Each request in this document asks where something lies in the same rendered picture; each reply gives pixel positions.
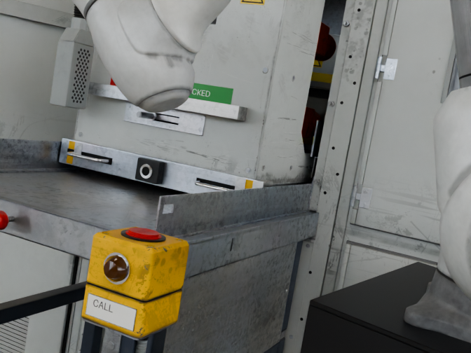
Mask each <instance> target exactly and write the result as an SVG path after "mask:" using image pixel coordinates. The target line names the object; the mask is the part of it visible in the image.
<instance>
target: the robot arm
mask: <svg viewBox="0 0 471 353"><path fill-rule="evenodd" d="M72 1H73V2H74V4H75V5H76V6H77V8H78V9H79V10H80V12H81V13H82V15H83V16H84V18H85V20H86V22H87V24H88V27H89V29H90V33H91V35H92V39H93V43H94V44H95V47H96V50H97V52H98V54H99V56H100V58H101V60H102V62H103V64H104V66H105V68H106V69H107V71H108V73H109V75H110V76H111V78H112V80H113V81H114V83H115V84H116V86H117V87H118V89H119V90H120V91H121V92H122V93H123V95H124V96H125V97H126V98H127V99H128V100H129V101H130V102H131V103H132V104H133V105H135V106H138V107H139V108H141V109H143V110H145V111H148V112H150V113H160V112H164V111H169V110H172V109H175V108H177V107H178V106H181V105H182V104H183V103H184V102H185V101H186V100H187V99H188V98H189V95H190V94H191V93H192V90H193V84H194V79H195V72H194V69H193V66H192V64H193V61H194V58H195V56H196V54H197V52H199V51H200V50H201V48H202V39H203V34H204V32H205V30H206V29H207V27H208V26H209V25H215V24H216V21H217V16H218V15H219V14H220V13H221V12H222V11H223V10H224V9H225V7H227V6H228V4H229V3H230V1H231V0H72ZM450 5H451V17H452V23H453V35H454V41H455V48H456V59H457V66H458V77H459V84H460V89H457V90H454V91H451V92H450V93H449V95H448V97H447V98H446V99H445V101H444V102H443V104H442V105H441V106H440V108H439V110H438V112H437V113H436V115H435V117H434V118H433V135H434V147H435V171H436V185H437V206H438V209H439V211H440V213H441V217H440V225H439V240H440V253H439V260H438V263H437V268H436V271H435V274H434V277H433V279H432V281H431V282H429V283H428V287H427V290H426V293H425V294H424V296H423V297H422V298H421V299H420V300H419V301H418V302H417V304H415V305H411V306H409V307H407V308H406V310H405V313H404V320H405V322H406V323H408V324H411V325H412V326H416V327H419V328H424V329H427V330H431V331H436V332H438V333H443V334H445V335H449V336H451V337H454V338H457V339H460V340H464V341H466V342H470V343H471V0H450Z"/></svg>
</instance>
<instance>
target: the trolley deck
mask: <svg viewBox="0 0 471 353"><path fill-rule="evenodd" d="M180 194H188V193H185V192H181V191H176V190H172V189H169V188H164V187H161V186H155V185H152V184H147V183H144V182H141V181H135V180H132V179H126V178H123V177H120V176H114V175H111V174H106V173H103V172H25V173H0V210H1V211H4V212H6V214H7V215H8V216H14V217H15V220H14V222H8V225H7V227H6V228H5V229H3V230H0V232H2V233H5V234H8V235H12V236H15V237H19V238H21V239H24V240H27V241H30V242H34V243H37V244H40V245H43V246H45V247H50V248H52V249H56V250H58V251H63V252H65V253H68V254H71V255H74V256H78V257H81V258H84V259H87V260H90V253H91V249H92V243H93V235H95V234H96V233H98V232H103V231H108V230H117V229H122V228H130V227H135V226H136V227H139V228H147V229H151V230H154V229H155V224H156V216H157V211H158V203H159V198H160V196H164V195H180ZM318 217H319V212H318V213H312V212H304V213H300V214H295V215H291V216H284V217H280V218H277V219H271V220H267V221H261V222H257V223H251V224H247V225H243V226H237V227H233V228H227V229H223V230H217V231H213V232H209V233H203V234H199V235H193V236H189V237H183V238H180V239H182V240H186V241H187V242H188V244H189V254H188V258H187V263H186V272H185V276H184V279H186V278H189V277H192V276H195V275H199V274H201V273H204V272H207V271H210V270H214V269H217V268H220V267H223V266H225V265H229V264H232V263H235V262H238V261H241V260H244V259H246V258H251V257H253V256H257V255H259V254H263V253H266V252H268V251H272V250H274V249H278V248H280V247H285V246H287V245H290V244H294V243H296V242H300V241H302V240H306V239H308V238H311V237H315V231H316V228H317V223H318Z"/></svg>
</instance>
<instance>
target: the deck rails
mask: <svg viewBox="0 0 471 353"><path fill-rule="evenodd" d="M61 145H62V142H61V141H41V140H27V139H0V173H25V172H96V171H94V170H91V169H86V168H82V167H77V166H73V165H68V164H65V163H62V162H59V160H60V150H61ZM311 185H312V184H299V185H290V186H274V187H265V188H248V189H239V190H230V191H214V192H205V193H189V194H180V195H164V196H160V198H159V203H158V211H157V216H156V224H155V229H154V230H155V231H157V232H159V233H161V234H164V235H169V236H171V237H176V238H183V237H189V236H193V235H199V234H203V233H209V232H213V231H217V230H223V229H227V228H233V227H237V226H243V225H247V224H251V223H257V222H261V221H267V220H271V219H277V218H280V217H284V216H291V215H295V214H300V213H304V212H308V211H309V210H307V208H308V201H309V197H310V190H311ZM169 204H172V211H171V212H169V213H163V207H164V205H169Z"/></svg>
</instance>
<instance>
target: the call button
mask: <svg viewBox="0 0 471 353"><path fill-rule="evenodd" d="M125 233H126V234H127V235H129V236H132V237H137V238H141V239H147V240H158V239H160V238H162V236H161V235H159V232H157V231H155V230H151V229H147V228H129V230H127V231H126V232H125Z"/></svg>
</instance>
